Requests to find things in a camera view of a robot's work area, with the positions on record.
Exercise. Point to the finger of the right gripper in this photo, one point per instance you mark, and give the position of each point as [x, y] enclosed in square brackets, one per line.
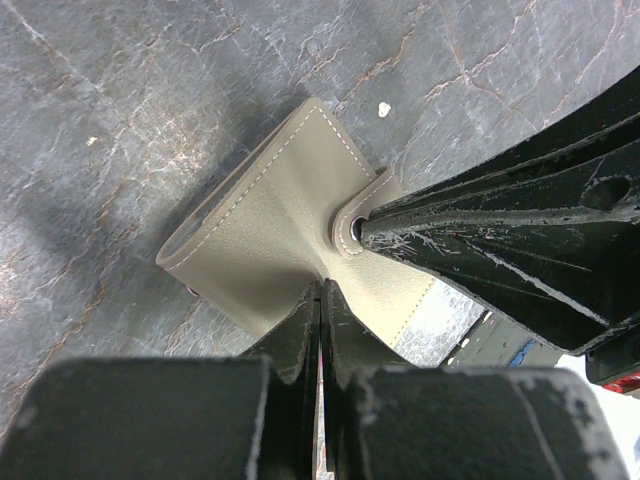
[545, 233]

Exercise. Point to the grey card holder wallet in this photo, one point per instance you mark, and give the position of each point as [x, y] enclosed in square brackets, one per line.
[286, 217]

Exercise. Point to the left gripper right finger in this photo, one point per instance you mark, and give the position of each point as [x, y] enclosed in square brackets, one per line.
[388, 419]

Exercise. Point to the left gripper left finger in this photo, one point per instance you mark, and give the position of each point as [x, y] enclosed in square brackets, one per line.
[252, 416]

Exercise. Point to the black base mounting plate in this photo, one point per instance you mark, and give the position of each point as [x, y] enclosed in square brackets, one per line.
[493, 341]

